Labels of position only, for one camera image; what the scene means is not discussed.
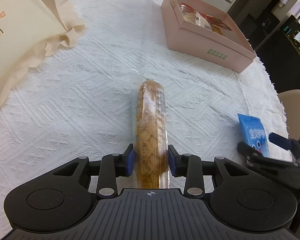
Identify pink cardboard box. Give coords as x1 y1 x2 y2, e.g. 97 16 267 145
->
161 0 256 73

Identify blue snack packet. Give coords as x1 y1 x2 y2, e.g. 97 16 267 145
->
238 114 270 158

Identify long biscuit sleeve packet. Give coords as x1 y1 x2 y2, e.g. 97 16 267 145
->
130 69 170 189

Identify beige chair at right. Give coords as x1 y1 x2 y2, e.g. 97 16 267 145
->
278 89 300 140

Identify beige scalloped cloth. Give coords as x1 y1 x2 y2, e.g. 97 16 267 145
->
0 0 85 106

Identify snack packets in box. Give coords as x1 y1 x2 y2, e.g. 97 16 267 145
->
180 3 232 36

